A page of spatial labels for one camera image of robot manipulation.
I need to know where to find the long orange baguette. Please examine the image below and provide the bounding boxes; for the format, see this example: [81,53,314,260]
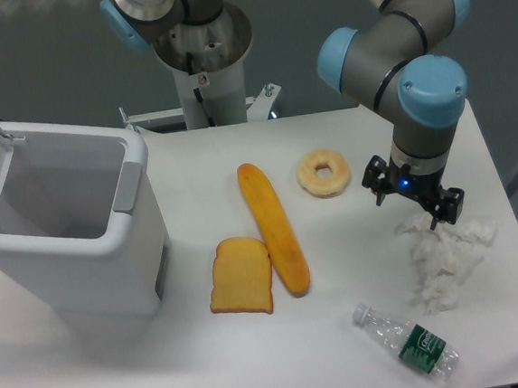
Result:
[237,163,310,297]

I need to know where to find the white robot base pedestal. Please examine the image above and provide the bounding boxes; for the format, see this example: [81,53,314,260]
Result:
[154,2,253,130]

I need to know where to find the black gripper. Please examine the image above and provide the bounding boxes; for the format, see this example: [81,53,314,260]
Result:
[362,155,465,231]

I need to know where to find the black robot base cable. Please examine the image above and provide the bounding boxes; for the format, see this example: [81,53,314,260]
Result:
[184,49,216,130]

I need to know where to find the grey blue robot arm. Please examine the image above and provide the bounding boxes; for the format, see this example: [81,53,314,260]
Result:
[100,0,470,224]

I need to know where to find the clear plastic water bottle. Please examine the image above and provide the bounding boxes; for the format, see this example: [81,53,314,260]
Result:
[353,304,459,381]

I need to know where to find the crumpled white tissue paper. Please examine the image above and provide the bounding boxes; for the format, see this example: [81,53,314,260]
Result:
[396,213,497,315]

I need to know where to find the pale glazed donut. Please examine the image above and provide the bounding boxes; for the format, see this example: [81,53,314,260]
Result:
[296,148,351,198]

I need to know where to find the white trash can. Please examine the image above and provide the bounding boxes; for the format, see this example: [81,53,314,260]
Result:
[0,122,170,316]

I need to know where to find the white metal table frame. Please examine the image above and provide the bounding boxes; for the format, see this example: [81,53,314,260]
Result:
[118,83,282,133]

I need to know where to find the toast bread slice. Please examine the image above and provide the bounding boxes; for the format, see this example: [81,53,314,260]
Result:
[210,237,274,315]

